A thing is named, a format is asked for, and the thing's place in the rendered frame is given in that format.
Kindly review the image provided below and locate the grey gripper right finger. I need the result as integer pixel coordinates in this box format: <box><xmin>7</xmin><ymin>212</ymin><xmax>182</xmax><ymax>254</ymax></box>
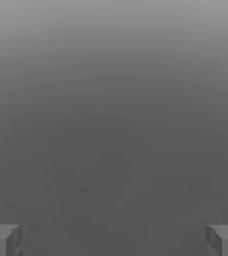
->
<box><xmin>205</xmin><ymin>224</ymin><xmax>228</xmax><ymax>256</ymax></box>

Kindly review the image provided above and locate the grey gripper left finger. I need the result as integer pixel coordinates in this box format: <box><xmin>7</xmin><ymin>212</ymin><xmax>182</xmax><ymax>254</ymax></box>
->
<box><xmin>0</xmin><ymin>224</ymin><xmax>24</xmax><ymax>256</ymax></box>

